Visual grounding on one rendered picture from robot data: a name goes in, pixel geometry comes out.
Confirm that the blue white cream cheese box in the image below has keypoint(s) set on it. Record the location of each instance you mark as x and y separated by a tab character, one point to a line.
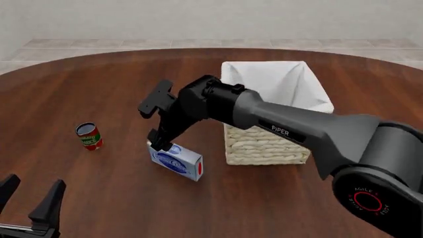
180	161

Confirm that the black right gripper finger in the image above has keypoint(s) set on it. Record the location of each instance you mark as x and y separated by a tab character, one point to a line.
165	145
152	137

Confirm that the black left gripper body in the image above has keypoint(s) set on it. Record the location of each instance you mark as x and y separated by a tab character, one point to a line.
20	231

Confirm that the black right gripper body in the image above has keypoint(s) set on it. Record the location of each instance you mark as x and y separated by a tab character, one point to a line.
178	121

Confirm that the red tomato sauce can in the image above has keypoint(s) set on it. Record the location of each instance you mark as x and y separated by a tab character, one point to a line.
90	136

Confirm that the black plate on short stalk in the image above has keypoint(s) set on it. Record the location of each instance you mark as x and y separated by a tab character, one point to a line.
156	99

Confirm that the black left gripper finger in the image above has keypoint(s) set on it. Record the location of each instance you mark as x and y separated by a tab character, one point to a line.
49	208
8	188

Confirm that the grey and black right robot arm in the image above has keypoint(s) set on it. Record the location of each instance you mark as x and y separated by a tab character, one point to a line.
343	138

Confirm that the woven basket with white liner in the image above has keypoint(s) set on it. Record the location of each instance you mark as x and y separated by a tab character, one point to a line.
264	146

